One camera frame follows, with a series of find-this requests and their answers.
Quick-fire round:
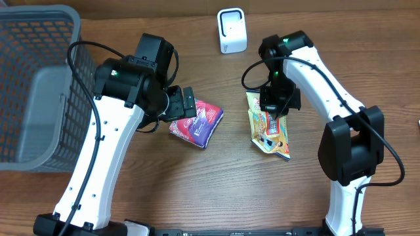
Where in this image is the red purple sanitary pad pack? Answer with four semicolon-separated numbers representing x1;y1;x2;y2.
169;99;224;149

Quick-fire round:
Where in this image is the yellow snack bag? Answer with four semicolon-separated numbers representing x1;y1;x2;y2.
246;90;291;160

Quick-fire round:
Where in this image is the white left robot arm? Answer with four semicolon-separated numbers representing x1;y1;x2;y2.
33;33;196;236

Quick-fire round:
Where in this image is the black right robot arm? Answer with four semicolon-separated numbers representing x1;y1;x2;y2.
259;31;385;235

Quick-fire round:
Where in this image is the white barcode scanner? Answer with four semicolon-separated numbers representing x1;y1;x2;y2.
217;7;247;54

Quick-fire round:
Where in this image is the dark grey plastic basket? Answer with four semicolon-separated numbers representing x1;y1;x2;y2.
1;5;96;172

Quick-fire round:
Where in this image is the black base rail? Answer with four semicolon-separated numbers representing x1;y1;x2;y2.
123;218;387;236

